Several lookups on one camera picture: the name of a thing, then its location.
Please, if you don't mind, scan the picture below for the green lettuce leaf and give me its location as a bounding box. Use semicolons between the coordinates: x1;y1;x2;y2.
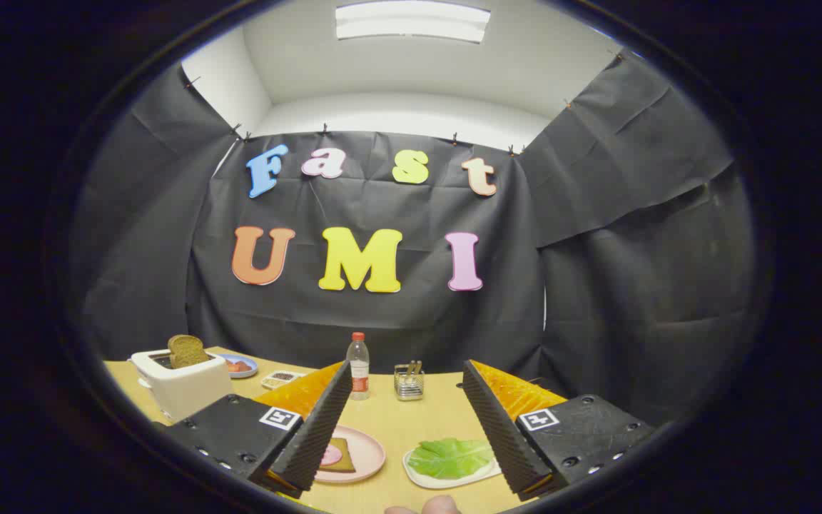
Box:
407;438;495;480

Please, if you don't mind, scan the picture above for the wire mesh utensil holder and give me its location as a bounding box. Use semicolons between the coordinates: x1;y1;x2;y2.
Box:
394;361;425;402

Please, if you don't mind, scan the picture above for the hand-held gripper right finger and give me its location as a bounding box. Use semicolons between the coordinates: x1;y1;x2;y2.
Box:
462;360;658;502

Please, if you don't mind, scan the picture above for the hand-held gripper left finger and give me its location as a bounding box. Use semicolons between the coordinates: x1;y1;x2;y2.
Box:
163;361;353;499

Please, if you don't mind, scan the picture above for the white compartment seed tray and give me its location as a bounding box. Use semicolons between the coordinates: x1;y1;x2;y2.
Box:
261;370;306;390

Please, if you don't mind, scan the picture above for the brown toast bread slice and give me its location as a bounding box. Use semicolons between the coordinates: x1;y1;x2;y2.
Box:
168;334;210;370

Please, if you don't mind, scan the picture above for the clear bottle red cap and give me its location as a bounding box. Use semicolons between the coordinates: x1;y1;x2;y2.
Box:
346;332;370;400

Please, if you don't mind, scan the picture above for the white toaster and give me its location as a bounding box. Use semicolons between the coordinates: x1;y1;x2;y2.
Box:
129;348;233;423

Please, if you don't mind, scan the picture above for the pink plate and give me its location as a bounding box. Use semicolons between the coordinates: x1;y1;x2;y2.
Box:
315;425;387;485

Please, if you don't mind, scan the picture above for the white rectangular plate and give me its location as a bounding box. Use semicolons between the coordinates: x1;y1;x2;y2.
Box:
402;446;503;490

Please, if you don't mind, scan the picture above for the blue plate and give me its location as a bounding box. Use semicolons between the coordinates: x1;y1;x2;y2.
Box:
215;353;259;379

